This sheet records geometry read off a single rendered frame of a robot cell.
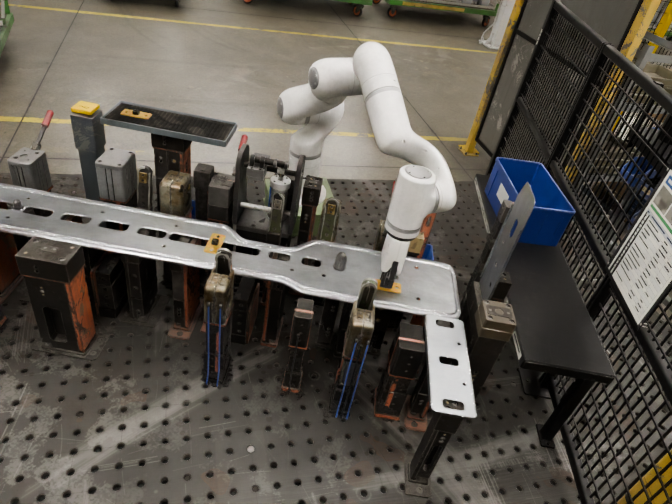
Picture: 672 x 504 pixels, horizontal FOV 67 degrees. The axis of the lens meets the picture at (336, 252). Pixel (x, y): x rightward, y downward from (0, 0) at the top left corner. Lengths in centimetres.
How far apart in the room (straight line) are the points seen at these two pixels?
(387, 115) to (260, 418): 82
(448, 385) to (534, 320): 33
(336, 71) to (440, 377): 82
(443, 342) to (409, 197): 36
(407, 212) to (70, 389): 96
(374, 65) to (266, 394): 89
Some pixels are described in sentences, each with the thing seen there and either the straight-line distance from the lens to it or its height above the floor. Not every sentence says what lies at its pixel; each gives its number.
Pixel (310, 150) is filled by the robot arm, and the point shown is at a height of 103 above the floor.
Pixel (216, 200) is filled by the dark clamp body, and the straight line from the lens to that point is 152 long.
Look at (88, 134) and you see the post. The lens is 176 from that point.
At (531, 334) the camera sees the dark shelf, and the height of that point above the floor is 103.
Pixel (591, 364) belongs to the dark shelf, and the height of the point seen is 103.
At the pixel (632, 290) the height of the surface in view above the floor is 119.
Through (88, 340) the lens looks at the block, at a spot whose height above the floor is 73.
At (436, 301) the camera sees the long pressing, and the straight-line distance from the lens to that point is 137.
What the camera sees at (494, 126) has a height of 36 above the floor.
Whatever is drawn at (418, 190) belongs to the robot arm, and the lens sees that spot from 114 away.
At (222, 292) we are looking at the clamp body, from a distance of 121.
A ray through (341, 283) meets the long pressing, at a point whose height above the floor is 100.
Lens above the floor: 187
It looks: 37 degrees down
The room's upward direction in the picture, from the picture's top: 12 degrees clockwise
